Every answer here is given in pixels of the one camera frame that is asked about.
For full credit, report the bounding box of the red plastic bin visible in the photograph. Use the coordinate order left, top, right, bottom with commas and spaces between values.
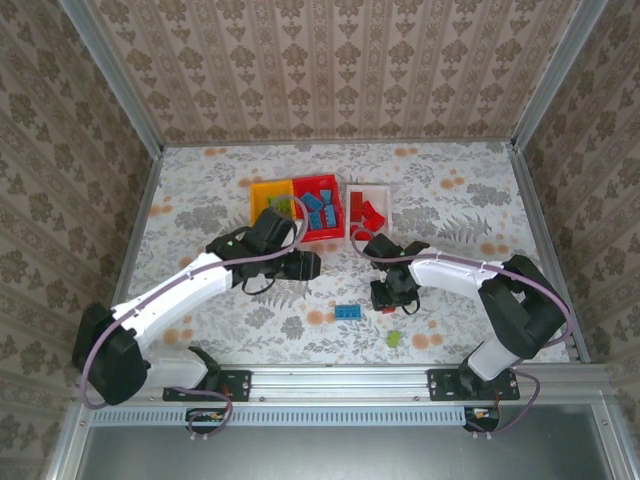
291, 173, 347, 244

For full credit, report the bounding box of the yellow plastic bin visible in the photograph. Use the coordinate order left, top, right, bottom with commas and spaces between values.
248, 178, 297, 236

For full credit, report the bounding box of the white plastic bin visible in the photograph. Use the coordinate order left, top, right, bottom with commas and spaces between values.
345, 183, 393, 237

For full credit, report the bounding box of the black connector box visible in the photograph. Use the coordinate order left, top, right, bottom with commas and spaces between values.
187, 407, 226, 431
464, 405, 501, 431

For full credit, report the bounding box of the grey metal panel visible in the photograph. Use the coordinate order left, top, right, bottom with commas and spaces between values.
47, 394, 640, 480

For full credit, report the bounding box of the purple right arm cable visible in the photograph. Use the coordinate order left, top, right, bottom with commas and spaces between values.
348, 230, 574, 441

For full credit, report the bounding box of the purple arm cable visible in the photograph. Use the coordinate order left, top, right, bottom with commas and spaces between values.
348, 230, 574, 441
79, 194, 309, 442

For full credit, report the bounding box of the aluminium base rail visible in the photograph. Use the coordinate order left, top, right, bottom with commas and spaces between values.
74, 363, 619, 401

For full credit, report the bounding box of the grey slotted cable duct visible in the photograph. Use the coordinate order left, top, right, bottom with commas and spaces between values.
92, 405, 469, 426

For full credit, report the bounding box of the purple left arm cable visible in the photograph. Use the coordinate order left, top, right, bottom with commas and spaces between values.
79, 194, 309, 442

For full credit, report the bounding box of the aluminium table edge rail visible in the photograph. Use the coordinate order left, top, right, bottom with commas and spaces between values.
509, 142, 591, 366
94, 147, 165, 371

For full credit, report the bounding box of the aluminium frame post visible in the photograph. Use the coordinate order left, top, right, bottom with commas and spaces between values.
512, 0, 609, 151
58, 0, 165, 154

